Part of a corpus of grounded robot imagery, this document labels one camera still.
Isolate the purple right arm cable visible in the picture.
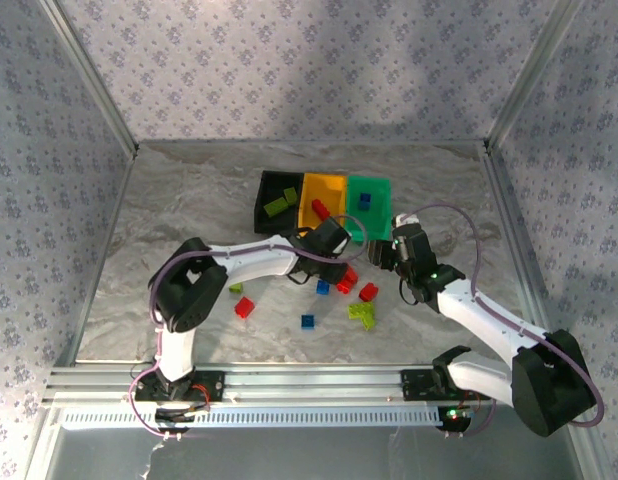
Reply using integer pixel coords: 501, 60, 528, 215
398, 202, 606, 441

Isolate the long lime lego brick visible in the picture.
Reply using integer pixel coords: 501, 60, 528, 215
261, 196, 289, 218

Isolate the yellow plastic bin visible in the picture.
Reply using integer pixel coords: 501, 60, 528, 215
296, 172, 349, 237

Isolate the black control box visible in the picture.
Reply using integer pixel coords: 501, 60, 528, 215
153, 407, 196, 434

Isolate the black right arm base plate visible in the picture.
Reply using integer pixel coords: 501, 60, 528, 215
399, 368, 493, 401

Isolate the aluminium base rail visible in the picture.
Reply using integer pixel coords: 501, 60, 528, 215
42, 363, 589, 407

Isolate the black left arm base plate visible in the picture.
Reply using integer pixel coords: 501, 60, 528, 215
133, 369, 226, 404

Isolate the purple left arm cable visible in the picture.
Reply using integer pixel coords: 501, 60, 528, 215
130, 214, 369, 441

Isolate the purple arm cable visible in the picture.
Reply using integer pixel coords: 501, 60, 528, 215
398, 202, 606, 441
130, 214, 369, 441

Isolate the black plastic bin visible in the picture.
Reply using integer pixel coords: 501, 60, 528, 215
252, 169, 306, 236

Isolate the white slotted cable duct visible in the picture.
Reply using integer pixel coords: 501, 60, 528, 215
61, 405, 443, 430

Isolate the control board with lights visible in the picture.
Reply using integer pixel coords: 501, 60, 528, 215
438, 405, 474, 434

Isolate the L-shaped lime lego piece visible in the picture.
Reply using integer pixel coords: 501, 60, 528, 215
347, 301, 379, 331

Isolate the green plastic bin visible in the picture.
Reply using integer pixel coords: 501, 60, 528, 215
344, 174, 394, 246

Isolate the aluminium corner post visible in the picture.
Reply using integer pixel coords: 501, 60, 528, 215
483, 0, 580, 151
41, 0, 140, 154

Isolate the aluminium side rail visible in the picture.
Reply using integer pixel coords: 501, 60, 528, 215
486, 149, 578, 369
53, 149, 140, 369

